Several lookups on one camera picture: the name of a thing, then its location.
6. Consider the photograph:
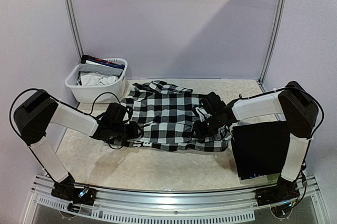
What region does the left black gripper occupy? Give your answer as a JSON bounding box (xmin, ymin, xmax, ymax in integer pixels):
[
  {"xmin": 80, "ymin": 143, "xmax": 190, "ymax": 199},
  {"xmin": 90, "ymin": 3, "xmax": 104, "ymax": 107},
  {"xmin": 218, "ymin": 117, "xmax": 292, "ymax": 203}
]
[{"xmin": 111, "ymin": 121, "xmax": 144, "ymax": 141}]

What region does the black white plaid shirt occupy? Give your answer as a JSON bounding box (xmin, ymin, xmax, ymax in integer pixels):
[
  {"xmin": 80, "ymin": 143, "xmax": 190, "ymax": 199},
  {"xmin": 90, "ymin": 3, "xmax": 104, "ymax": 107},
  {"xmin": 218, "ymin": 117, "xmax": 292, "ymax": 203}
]
[{"xmin": 110, "ymin": 80, "xmax": 230, "ymax": 152}]

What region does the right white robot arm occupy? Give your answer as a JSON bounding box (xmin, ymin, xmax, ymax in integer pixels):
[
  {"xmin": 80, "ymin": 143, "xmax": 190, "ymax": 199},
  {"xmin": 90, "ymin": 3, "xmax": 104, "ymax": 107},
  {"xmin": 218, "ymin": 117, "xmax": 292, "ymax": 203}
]
[{"xmin": 193, "ymin": 81, "xmax": 324, "ymax": 201}]

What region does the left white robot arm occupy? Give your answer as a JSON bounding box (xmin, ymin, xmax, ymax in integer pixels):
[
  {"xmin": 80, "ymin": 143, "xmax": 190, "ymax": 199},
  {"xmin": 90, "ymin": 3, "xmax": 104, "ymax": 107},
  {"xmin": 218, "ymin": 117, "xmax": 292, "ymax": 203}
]
[{"xmin": 9, "ymin": 88, "xmax": 143, "ymax": 200}]

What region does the white laundry basket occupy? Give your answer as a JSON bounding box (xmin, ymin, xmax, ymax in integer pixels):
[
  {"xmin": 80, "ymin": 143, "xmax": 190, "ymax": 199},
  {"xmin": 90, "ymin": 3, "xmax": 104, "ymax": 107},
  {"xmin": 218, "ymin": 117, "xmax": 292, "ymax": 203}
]
[{"xmin": 65, "ymin": 58, "xmax": 128, "ymax": 103}]

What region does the folded black garment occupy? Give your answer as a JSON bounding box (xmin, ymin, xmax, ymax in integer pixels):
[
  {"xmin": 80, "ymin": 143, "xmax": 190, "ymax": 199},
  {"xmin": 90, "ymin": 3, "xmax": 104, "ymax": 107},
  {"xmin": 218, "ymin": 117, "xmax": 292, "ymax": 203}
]
[{"xmin": 231, "ymin": 121, "xmax": 290, "ymax": 180}]

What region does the grey cloth in basket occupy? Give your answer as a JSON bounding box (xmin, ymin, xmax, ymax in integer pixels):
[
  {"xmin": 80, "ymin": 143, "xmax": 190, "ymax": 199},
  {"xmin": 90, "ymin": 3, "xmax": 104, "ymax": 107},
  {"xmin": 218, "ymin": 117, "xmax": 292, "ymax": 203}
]
[{"xmin": 78, "ymin": 64, "xmax": 123, "ymax": 77}]

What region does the dark striped cloth in basket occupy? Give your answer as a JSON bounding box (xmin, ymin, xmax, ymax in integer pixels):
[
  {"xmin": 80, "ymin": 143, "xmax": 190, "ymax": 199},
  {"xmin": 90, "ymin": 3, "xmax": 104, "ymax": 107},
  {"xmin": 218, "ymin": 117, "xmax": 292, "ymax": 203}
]
[{"xmin": 81, "ymin": 55, "xmax": 125, "ymax": 69}]

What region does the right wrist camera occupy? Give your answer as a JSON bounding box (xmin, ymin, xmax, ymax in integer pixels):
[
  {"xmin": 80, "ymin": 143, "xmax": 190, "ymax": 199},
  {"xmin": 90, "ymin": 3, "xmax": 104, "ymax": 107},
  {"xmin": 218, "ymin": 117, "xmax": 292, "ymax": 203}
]
[{"xmin": 195, "ymin": 106, "xmax": 211, "ymax": 121}]

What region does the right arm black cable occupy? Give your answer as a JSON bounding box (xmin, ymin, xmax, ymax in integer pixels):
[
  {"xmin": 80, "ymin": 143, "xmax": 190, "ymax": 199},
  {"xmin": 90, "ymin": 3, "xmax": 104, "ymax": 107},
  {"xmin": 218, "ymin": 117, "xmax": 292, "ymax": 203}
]
[{"xmin": 236, "ymin": 87, "xmax": 326, "ymax": 140}]

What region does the aluminium front rail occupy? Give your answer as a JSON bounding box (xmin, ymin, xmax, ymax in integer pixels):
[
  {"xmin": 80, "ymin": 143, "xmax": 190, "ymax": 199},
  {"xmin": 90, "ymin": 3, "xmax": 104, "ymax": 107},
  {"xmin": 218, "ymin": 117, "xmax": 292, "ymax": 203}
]
[{"xmin": 23, "ymin": 175, "xmax": 330, "ymax": 223}]

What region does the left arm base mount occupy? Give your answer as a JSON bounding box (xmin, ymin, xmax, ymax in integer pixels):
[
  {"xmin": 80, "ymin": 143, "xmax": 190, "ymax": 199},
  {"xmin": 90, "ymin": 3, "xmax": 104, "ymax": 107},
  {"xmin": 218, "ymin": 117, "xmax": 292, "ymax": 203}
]
[{"xmin": 51, "ymin": 181, "xmax": 97, "ymax": 206}]

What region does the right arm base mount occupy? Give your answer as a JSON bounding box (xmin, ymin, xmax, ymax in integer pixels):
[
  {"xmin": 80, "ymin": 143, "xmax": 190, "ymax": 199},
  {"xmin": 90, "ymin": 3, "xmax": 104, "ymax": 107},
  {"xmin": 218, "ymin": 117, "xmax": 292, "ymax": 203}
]
[{"xmin": 255, "ymin": 180, "xmax": 300, "ymax": 206}]

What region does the left aluminium corner post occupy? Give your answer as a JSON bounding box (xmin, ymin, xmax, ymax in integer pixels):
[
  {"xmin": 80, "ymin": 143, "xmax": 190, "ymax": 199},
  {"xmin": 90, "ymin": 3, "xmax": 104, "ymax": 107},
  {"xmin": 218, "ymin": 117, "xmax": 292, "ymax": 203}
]
[{"xmin": 64, "ymin": 0, "xmax": 84, "ymax": 60}]

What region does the aluminium corner post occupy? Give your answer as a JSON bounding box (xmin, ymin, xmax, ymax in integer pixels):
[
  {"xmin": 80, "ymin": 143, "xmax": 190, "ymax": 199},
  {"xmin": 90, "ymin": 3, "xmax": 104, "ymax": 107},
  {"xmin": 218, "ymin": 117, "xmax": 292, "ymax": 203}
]
[
  {"xmin": 258, "ymin": 0, "xmax": 285, "ymax": 86},
  {"xmin": 64, "ymin": 0, "xmax": 84, "ymax": 60}
]

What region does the right aluminium corner post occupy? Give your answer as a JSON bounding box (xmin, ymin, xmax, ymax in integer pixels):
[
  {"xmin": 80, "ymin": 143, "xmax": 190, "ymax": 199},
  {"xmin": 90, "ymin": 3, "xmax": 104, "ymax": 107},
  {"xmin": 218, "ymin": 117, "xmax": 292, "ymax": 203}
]
[{"xmin": 258, "ymin": 0, "xmax": 285, "ymax": 86}]

